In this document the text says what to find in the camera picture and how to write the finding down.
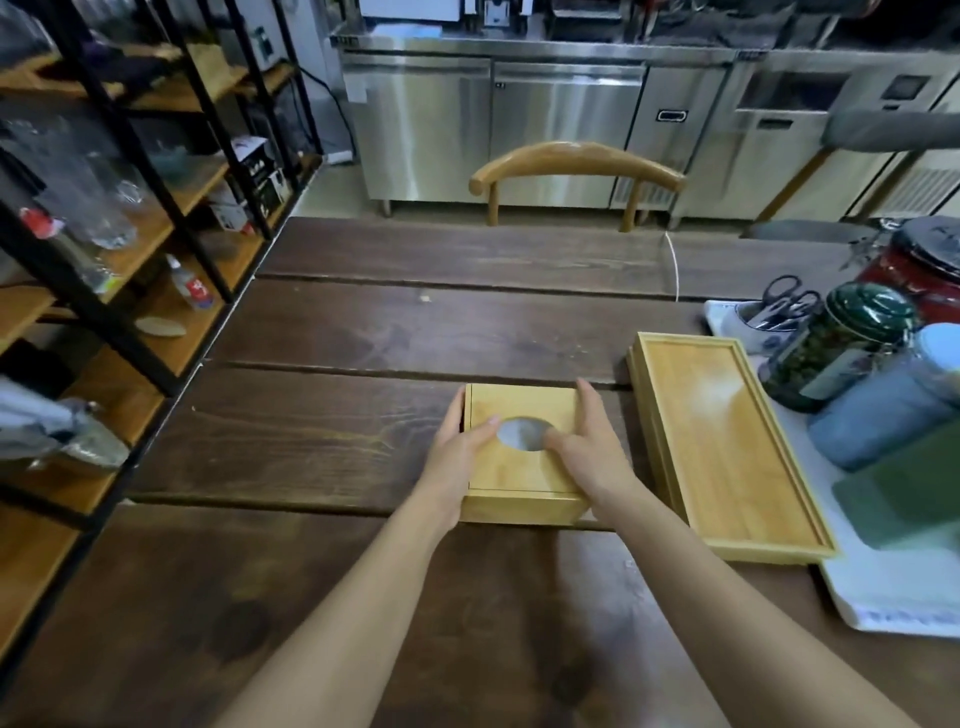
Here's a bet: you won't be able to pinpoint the person's left hand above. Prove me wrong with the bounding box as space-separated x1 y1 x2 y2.
414 384 502 526

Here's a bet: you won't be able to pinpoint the person's right hand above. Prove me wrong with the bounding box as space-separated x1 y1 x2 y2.
543 377 640 520

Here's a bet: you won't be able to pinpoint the square wooden tissue box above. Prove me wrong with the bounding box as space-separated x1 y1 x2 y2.
459 382 594 528

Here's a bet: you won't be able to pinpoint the person's left forearm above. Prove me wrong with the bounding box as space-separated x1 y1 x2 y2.
213 491 460 728

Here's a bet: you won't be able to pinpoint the person's right forearm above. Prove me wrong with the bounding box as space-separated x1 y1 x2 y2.
592 483 924 728

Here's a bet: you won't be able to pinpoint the long wooden tray box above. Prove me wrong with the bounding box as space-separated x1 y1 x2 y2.
627 331 840 565

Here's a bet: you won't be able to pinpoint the white holder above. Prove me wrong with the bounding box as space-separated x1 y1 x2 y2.
703 298 804 357

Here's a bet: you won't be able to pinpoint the green round tea tin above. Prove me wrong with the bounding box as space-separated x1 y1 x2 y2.
759 282 921 415

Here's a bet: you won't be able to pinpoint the wooden chair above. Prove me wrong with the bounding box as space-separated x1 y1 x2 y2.
468 141 687 234

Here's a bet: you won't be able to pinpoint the stainless steel counter cabinet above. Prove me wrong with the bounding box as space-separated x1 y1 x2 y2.
330 21 960 226

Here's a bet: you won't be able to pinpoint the blue jar with white lid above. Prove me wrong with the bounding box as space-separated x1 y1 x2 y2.
807 322 960 474

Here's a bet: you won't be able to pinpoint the small bottle with red label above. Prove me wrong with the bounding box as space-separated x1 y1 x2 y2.
165 253 216 312

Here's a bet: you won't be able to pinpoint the small white carton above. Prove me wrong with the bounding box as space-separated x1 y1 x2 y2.
208 187 256 235

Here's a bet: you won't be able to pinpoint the black and white carton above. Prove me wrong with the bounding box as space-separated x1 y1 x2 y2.
225 136 291 216

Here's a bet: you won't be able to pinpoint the green box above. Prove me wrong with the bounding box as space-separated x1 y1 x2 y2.
831 420 960 556

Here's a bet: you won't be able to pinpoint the white tray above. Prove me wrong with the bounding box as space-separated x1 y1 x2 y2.
750 352 960 640

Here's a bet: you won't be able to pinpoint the black metal wooden shelf rack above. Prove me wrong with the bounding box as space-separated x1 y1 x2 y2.
0 0 325 676

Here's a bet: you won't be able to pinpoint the red jar with black lid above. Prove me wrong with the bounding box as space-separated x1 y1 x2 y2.
855 216 960 325

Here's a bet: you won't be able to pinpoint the grey plastic bag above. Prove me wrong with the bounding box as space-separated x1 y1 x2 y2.
0 375 133 474

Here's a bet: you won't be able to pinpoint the clear glass pitcher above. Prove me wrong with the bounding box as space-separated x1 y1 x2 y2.
22 146 141 252

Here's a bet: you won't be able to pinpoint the grey padded chair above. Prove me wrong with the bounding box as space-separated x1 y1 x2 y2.
742 108 960 243

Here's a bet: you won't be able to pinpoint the clear bottle with red cap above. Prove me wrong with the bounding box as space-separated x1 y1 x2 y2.
18 206 121 295

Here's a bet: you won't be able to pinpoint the black handled scissors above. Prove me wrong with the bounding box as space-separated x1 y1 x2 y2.
750 274 823 331

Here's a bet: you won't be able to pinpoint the black power cable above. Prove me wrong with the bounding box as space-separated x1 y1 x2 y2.
298 66 355 156

